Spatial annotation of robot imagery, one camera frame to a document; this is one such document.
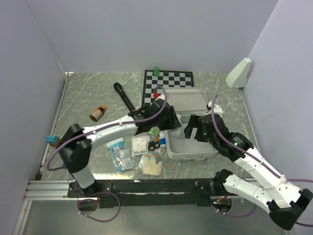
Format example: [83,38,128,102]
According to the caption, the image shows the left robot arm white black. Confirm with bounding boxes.
[57,98,181,197]

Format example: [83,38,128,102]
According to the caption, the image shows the black microphone orange end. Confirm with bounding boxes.
[113,82,135,112]

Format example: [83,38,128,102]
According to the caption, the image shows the green toy on chessboard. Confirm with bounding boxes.
[153,67,160,76]

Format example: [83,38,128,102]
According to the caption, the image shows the green medicine box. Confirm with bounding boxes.
[148,127,160,137]

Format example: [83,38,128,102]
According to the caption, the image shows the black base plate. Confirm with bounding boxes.
[67,178,227,209]

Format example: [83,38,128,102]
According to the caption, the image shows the aluminium frame rail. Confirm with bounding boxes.
[13,72,74,235]

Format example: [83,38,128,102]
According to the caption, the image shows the black handled scissors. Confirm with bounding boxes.
[148,141,160,151]

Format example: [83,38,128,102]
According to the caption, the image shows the black white chessboard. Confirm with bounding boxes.
[141,70,194,107]

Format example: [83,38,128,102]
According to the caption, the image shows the brown medicine bottle orange cap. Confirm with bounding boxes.
[89,105,106,121]

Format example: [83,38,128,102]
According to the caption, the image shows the bag of latex gloves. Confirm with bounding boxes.
[138,149,163,176]

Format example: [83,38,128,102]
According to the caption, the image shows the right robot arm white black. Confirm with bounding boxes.
[184,114,313,231]

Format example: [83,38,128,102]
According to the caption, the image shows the blue printed plastic bag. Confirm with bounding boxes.
[106,138,136,173]

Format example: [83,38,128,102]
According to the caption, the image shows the white wall mounted device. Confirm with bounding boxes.
[225,58,252,89]

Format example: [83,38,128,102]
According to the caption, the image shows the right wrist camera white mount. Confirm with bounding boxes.
[207,101,223,117]

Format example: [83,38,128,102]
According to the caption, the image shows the white gauze packet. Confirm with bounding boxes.
[132,136,150,156]

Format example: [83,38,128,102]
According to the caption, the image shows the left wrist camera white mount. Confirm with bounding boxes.
[152,93,166,107]

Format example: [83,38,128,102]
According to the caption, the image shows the blue brown toy block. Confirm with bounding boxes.
[45,136,61,148]

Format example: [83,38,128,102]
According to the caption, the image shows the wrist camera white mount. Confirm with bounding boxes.
[207,101,223,117]
[152,93,166,107]

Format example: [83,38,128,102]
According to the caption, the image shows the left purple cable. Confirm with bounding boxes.
[46,85,170,223]

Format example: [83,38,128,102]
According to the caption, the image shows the grey medicine kit case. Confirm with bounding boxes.
[161,87,219,162]

